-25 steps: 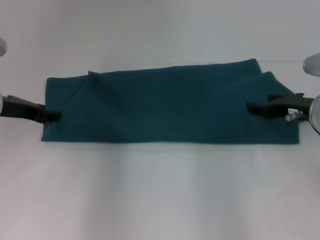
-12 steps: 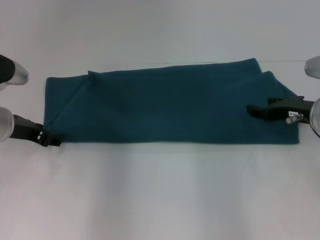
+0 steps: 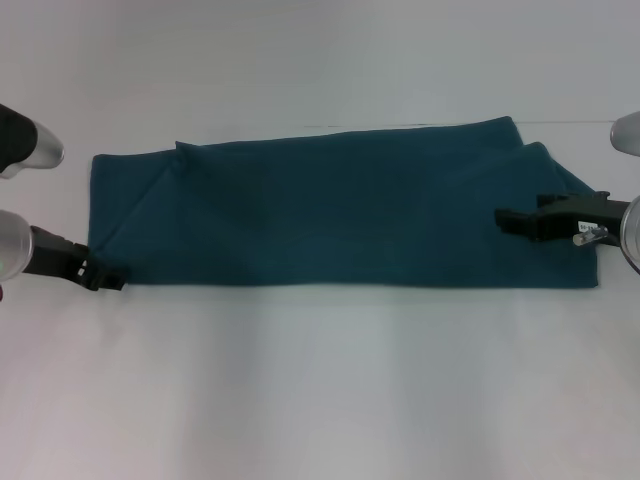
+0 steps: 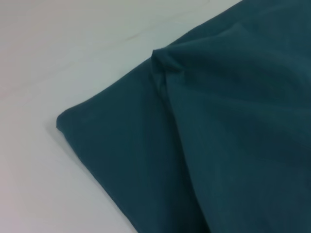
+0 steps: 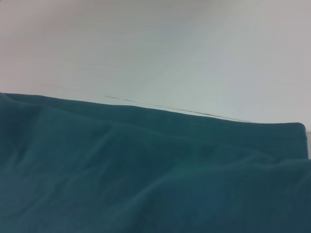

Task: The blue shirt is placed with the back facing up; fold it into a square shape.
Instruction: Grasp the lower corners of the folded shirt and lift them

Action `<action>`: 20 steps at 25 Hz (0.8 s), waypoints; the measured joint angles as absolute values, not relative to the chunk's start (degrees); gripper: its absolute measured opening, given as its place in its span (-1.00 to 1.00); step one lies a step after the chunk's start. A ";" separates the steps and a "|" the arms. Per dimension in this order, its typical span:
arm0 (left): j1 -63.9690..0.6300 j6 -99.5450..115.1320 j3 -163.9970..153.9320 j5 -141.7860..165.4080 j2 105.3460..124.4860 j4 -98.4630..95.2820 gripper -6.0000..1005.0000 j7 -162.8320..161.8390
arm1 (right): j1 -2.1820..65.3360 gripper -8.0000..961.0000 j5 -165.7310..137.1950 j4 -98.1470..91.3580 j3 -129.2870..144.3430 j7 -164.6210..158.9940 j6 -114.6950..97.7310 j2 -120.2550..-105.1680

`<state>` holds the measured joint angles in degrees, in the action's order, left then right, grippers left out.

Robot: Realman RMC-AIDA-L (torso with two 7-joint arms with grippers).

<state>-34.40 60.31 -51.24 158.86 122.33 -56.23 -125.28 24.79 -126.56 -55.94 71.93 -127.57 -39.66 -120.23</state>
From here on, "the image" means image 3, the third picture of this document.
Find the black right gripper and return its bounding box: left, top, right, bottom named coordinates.
left=493, top=189, right=630, bottom=247

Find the blue shirt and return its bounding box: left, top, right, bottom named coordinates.
left=87, top=115, right=601, bottom=290

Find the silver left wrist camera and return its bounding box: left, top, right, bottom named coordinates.
left=0, top=103, right=66, bottom=181

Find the silver metal cable connector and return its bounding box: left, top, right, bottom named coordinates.
left=572, top=225, right=610, bottom=247

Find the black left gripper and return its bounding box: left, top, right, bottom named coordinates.
left=22, top=225, right=127, bottom=293

